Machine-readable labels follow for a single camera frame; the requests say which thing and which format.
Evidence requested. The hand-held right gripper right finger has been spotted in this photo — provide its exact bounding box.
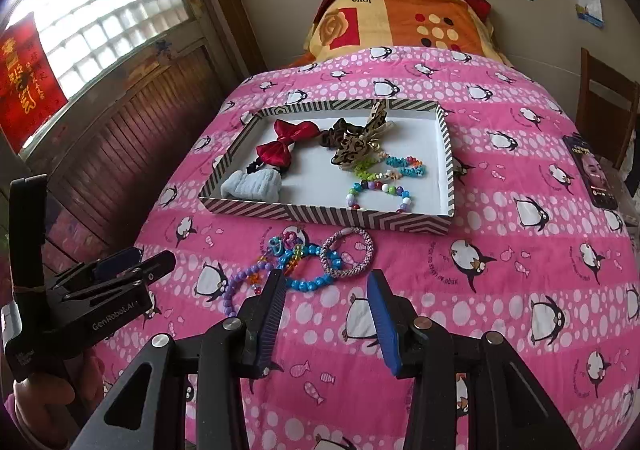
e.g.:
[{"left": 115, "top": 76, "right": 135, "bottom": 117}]
[{"left": 366, "top": 270, "right": 583, "bottom": 450}]

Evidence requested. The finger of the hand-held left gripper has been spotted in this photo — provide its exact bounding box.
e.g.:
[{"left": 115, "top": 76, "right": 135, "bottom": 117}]
[
  {"left": 52, "top": 247, "right": 143, "bottom": 288},
  {"left": 62, "top": 250, "right": 177, "bottom": 302}
]

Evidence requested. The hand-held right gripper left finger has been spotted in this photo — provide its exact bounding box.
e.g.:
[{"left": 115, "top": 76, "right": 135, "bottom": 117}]
[{"left": 70, "top": 269, "right": 288, "bottom": 450}]

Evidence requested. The blue bead bracelet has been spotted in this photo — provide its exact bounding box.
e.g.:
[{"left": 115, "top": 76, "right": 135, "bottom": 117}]
[{"left": 277, "top": 244, "right": 346, "bottom": 293}]

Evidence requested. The purple bead bracelet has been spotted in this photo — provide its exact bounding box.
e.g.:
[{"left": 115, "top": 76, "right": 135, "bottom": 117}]
[{"left": 222, "top": 255, "right": 276, "bottom": 317}]

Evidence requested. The colourful plastic link chain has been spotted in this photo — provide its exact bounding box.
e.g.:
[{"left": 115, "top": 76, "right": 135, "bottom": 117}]
[{"left": 267, "top": 230, "right": 306, "bottom": 261}]

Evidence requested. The pink braided bracelet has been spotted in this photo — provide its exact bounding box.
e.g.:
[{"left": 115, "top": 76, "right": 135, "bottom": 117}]
[{"left": 320, "top": 226, "right": 374, "bottom": 279}]

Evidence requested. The white fluffy scrunchie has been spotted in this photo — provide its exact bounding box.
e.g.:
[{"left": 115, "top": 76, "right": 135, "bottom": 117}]
[{"left": 220, "top": 166, "right": 285, "bottom": 203}]

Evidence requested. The multicolour large bead bracelet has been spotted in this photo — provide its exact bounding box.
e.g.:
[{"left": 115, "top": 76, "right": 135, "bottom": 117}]
[{"left": 346, "top": 180, "right": 415, "bottom": 213}]

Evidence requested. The green flower bead bracelet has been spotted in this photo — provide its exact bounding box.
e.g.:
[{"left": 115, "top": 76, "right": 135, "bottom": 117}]
[{"left": 352, "top": 157, "right": 401, "bottom": 183}]

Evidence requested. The striped cardboard box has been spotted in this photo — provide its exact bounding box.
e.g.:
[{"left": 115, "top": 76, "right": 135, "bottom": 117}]
[{"left": 198, "top": 99, "right": 457, "bottom": 234}]

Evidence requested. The teal flower bead bracelet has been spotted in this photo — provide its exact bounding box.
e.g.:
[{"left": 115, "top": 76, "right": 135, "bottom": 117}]
[{"left": 385, "top": 155, "right": 429, "bottom": 178}]

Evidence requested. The red satin bow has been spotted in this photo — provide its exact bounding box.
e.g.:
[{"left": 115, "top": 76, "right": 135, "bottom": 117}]
[{"left": 245, "top": 119, "right": 321, "bottom": 176}]

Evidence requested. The leopard print bow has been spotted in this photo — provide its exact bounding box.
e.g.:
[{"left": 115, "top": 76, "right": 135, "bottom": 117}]
[{"left": 328, "top": 100, "right": 396, "bottom": 168}]

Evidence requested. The dark brown scrunchie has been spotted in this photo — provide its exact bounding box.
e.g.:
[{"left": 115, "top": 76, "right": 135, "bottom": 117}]
[{"left": 320, "top": 117, "right": 358, "bottom": 151}]

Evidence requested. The person's left hand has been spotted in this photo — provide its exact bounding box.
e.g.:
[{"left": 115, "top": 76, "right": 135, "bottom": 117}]
[{"left": 2, "top": 345, "right": 106, "bottom": 448}]

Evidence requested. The pink penguin blanket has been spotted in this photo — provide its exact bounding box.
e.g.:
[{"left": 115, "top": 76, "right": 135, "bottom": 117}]
[{"left": 100, "top": 44, "right": 640, "bottom": 450}]

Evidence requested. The red paper poster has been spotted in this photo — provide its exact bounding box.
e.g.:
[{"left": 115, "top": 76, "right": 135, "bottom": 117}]
[{"left": 0, "top": 12, "right": 69, "bottom": 154}]

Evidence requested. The window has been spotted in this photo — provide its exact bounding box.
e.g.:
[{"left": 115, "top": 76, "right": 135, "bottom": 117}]
[{"left": 10, "top": 0, "right": 193, "bottom": 101}]

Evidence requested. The black smartphone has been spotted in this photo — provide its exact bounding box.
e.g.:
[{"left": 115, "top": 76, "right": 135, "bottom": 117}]
[{"left": 562, "top": 133, "right": 621, "bottom": 209}]

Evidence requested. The orange floral pillow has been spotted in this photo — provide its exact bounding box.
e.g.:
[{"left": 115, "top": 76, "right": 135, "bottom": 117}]
[{"left": 290, "top": 0, "right": 511, "bottom": 68}]

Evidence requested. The wooden chair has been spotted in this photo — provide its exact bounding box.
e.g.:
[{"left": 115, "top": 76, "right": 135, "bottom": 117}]
[{"left": 575, "top": 47, "right": 640, "bottom": 171}]

